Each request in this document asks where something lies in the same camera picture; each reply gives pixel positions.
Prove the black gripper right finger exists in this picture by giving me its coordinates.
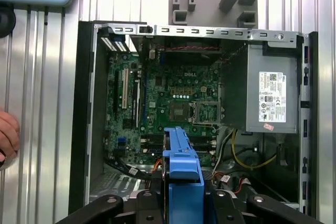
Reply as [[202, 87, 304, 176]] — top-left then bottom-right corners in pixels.
[[204, 182, 325, 224]]

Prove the person's hand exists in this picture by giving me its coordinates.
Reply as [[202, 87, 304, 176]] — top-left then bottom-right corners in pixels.
[[0, 106, 21, 169]]

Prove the black expansion slot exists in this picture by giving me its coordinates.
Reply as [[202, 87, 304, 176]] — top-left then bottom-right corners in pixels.
[[112, 70, 119, 116]]

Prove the yellow wire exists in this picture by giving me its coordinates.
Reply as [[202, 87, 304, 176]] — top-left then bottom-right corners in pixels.
[[230, 129, 278, 168]]

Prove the black open PC case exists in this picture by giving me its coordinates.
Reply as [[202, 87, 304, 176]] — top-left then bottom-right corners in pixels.
[[68, 20, 319, 218]]

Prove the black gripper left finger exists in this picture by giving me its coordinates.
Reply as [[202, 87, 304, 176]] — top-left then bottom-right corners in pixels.
[[55, 170, 169, 224]]

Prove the black wire bundle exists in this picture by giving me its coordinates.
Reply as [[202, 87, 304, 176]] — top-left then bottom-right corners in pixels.
[[103, 155, 153, 182]]

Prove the orange black power wire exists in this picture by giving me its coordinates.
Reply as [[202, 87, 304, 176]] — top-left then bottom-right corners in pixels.
[[154, 158, 165, 174]]

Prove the RAM stick blue label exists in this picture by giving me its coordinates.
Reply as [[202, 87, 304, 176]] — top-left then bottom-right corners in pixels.
[[141, 151, 215, 157]]

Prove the metal socket cover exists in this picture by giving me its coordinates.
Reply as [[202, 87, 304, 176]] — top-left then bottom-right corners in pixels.
[[191, 100, 224, 125]]

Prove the black round object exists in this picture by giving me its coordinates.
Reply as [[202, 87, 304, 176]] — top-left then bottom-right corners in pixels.
[[0, 5, 16, 38]]

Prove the red black fan wire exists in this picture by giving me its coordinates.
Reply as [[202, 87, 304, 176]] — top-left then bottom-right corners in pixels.
[[157, 46, 220, 51]]

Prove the white expansion slot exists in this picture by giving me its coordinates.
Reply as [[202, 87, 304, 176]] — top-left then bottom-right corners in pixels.
[[121, 68, 129, 109]]

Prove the CPU socket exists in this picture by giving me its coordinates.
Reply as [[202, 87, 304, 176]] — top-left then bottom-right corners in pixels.
[[169, 101, 191, 123]]

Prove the grey parts rack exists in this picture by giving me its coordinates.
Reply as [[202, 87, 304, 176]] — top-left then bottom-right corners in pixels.
[[169, 0, 263, 28]]

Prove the perforated metal disk bay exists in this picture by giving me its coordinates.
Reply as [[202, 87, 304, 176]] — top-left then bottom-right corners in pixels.
[[90, 173, 137, 199]]

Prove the black RAM slot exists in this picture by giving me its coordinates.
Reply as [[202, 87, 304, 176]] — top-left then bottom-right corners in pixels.
[[141, 140, 216, 146], [141, 134, 216, 140], [141, 145, 216, 152]]

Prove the grey power supply unit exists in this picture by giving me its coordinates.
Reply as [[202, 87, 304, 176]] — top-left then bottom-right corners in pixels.
[[219, 40, 300, 134]]

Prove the red flat data wire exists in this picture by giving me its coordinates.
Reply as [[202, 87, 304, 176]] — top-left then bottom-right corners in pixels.
[[235, 178, 249, 195]]

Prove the green motherboard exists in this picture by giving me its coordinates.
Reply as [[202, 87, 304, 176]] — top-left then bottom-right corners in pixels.
[[104, 50, 221, 168]]

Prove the black case fan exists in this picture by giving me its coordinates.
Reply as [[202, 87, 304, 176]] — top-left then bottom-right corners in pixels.
[[162, 37, 223, 61]]

